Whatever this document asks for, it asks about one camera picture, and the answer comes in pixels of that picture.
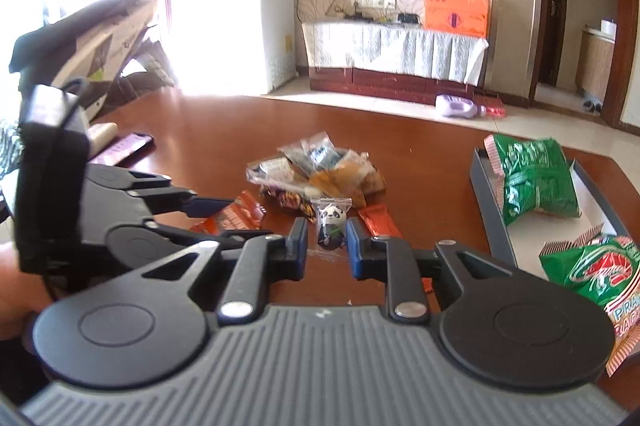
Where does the pale patterned cabinet cloth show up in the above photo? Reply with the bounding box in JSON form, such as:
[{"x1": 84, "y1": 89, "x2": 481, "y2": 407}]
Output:
[{"x1": 301, "y1": 20, "x2": 489, "y2": 86}]

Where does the person's left hand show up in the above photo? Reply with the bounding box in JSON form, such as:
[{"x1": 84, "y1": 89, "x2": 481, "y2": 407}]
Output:
[{"x1": 0, "y1": 241, "x2": 55, "y2": 328}]

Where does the dark red and yellow packet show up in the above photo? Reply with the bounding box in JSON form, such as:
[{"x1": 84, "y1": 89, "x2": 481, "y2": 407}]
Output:
[{"x1": 260, "y1": 185, "x2": 317, "y2": 221}]

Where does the green snack bag with red logo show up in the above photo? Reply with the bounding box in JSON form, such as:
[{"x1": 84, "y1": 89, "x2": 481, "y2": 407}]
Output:
[{"x1": 539, "y1": 228, "x2": 640, "y2": 378}]

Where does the white chest freezer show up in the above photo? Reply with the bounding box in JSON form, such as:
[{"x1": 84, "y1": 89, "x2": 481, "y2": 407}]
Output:
[{"x1": 172, "y1": 0, "x2": 297, "y2": 95}]

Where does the dark wooden door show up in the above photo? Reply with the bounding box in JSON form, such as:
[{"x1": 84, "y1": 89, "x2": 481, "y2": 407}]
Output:
[{"x1": 537, "y1": 0, "x2": 569, "y2": 87}]

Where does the white remote control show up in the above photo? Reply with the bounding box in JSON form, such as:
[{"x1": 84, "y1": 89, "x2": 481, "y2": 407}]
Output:
[{"x1": 87, "y1": 123, "x2": 119, "y2": 153}]

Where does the dark wooden tv cabinet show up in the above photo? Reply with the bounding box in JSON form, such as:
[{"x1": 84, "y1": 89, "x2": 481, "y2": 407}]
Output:
[{"x1": 308, "y1": 66, "x2": 485, "y2": 107}]

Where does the grey tray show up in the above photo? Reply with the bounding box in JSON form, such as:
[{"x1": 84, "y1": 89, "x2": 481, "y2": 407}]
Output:
[{"x1": 470, "y1": 147, "x2": 629, "y2": 267}]

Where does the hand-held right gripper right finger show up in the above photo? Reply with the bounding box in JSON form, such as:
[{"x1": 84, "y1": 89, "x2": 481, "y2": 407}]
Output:
[{"x1": 345, "y1": 218, "x2": 506, "y2": 323}]

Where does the orange snack packet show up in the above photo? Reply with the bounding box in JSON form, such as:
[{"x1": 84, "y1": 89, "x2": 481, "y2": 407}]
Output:
[
  {"x1": 357, "y1": 204, "x2": 436, "y2": 294},
  {"x1": 190, "y1": 191, "x2": 266, "y2": 237}
]

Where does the clear packet with blue label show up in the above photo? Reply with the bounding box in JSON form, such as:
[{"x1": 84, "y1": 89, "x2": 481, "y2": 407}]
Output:
[{"x1": 302, "y1": 143, "x2": 347, "y2": 173}]

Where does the gold packet with white label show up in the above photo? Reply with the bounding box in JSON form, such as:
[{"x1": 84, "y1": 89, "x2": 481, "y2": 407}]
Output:
[{"x1": 246, "y1": 157, "x2": 302, "y2": 187}]

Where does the panda toy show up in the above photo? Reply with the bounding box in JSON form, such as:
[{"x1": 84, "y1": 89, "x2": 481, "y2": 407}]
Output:
[{"x1": 311, "y1": 197, "x2": 353, "y2": 251}]

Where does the orange cardboard box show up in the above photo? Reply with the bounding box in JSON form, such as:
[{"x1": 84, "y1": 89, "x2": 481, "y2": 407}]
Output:
[{"x1": 423, "y1": 0, "x2": 490, "y2": 39}]

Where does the clear packet of dark snacks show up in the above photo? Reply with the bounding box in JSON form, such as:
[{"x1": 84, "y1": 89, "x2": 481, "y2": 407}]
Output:
[{"x1": 277, "y1": 132, "x2": 333, "y2": 167}]

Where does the purple detergent bottle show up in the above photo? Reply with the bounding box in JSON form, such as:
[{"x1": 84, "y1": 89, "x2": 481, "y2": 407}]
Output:
[{"x1": 434, "y1": 94, "x2": 488, "y2": 121}]

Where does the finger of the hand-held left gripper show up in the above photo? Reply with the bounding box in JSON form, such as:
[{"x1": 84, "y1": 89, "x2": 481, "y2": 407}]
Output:
[
  {"x1": 125, "y1": 172, "x2": 237, "y2": 219},
  {"x1": 145, "y1": 218, "x2": 276, "y2": 257}
]

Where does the wooden kitchen cabinet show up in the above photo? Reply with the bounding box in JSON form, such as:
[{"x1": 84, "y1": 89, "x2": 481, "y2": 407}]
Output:
[{"x1": 575, "y1": 30, "x2": 616, "y2": 102}]

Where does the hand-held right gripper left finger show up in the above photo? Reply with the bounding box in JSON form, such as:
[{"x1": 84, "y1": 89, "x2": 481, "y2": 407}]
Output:
[{"x1": 141, "y1": 217, "x2": 309, "y2": 326}]

